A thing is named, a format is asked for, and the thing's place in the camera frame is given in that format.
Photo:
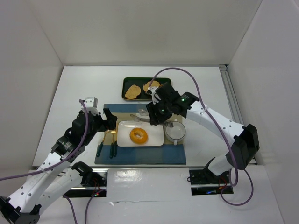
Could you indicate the white two-handled bowl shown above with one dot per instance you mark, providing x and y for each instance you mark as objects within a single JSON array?
[{"x": 176, "y": 133}]

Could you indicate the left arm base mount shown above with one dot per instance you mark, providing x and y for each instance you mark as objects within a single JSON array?
[{"x": 97, "y": 185}]

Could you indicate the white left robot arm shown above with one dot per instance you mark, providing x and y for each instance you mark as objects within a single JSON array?
[{"x": 58, "y": 173}]

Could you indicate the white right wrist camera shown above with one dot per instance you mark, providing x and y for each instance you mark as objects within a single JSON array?
[{"x": 152, "y": 91}]

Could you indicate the flat toast slice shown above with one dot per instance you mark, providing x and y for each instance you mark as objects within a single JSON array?
[{"x": 133, "y": 92}]

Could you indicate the white rectangular plate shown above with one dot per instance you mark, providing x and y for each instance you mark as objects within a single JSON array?
[{"x": 155, "y": 134}]

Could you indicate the gold fork green handle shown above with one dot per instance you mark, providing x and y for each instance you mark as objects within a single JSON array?
[{"x": 113, "y": 144}]

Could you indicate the aluminium frame rail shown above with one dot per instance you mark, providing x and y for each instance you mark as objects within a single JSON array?
[{"x": 230, "y": 93}]

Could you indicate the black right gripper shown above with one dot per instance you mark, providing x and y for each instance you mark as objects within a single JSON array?
[{"x": 155, "y": 115}]

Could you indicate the dark green serving tray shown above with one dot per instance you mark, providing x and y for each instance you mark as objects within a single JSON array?
[{"x": 139, "y": 81}]

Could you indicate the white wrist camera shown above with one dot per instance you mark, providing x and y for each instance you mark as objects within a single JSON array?
[
  {"x": 152, "y": 91},
  {"x": 91, "y": 105}
]

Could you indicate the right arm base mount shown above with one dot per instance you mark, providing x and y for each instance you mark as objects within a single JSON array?
[{"x": 202, "y": 185}]

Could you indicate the gold spoon green handle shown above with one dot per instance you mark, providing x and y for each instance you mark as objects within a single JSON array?
[{"x": 100, "y": 145}]

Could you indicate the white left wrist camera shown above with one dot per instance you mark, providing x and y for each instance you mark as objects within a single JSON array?
[{"x": 91, "y": 105}]

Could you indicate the orange bagel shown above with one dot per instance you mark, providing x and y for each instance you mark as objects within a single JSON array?
[{"x": 138, "y": 135}]

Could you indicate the metal food tongs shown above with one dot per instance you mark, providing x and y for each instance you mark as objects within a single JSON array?
[{"x": 143, "y": 115}]

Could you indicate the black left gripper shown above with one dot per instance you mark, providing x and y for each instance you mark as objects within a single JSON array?
[{"x": 103, "y": 122}]

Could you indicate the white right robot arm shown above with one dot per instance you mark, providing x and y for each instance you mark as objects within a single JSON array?
[{"x": 193, "y": 109}]

